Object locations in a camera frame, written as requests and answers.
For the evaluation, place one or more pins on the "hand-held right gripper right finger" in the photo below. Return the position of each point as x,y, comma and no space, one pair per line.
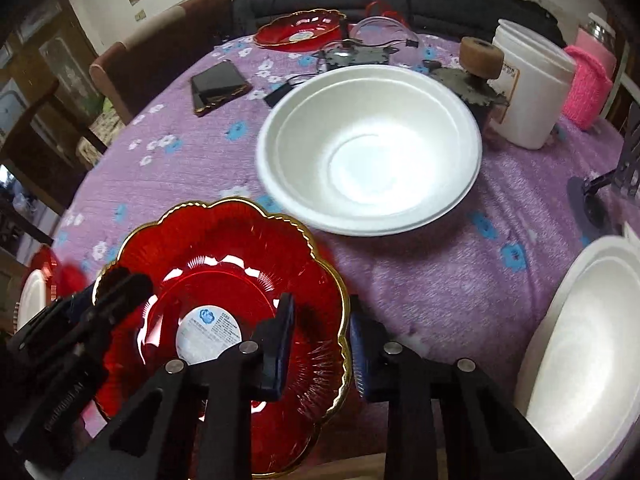
360,355

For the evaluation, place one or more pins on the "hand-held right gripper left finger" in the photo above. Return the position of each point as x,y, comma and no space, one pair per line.
280,340

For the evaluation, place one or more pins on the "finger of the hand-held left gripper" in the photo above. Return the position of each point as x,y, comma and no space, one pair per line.
122,287

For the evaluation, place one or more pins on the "red gold-rimmed plate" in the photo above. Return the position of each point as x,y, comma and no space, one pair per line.
295,27
45,265
225,240

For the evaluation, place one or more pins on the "white foam bowl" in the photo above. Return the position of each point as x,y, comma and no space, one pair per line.
370,150
32,300
590,350

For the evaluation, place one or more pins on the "purple floral tablecloth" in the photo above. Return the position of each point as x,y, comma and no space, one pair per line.
200,160

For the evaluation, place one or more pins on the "black smartphone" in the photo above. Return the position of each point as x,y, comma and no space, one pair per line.
220,82

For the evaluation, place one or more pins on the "brown upholstered chair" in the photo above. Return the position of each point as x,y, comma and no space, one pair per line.
150,45

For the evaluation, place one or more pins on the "small black adapter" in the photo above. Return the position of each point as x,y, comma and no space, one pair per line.
277,95

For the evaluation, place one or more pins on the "dark wooden cabinet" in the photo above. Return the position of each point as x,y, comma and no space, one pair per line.
50,50

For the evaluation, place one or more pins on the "black geared motor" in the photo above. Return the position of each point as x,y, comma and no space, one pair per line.
350,57

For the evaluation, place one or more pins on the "motor with wooden wheel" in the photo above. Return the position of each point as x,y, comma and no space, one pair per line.
480,57

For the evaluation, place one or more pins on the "clear glass bowl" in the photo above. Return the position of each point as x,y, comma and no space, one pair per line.
385,27

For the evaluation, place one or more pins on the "pink knit-sleeved bottle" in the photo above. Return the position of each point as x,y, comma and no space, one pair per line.
587,90

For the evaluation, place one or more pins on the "black leather sofa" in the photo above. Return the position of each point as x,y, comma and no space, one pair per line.
450,5

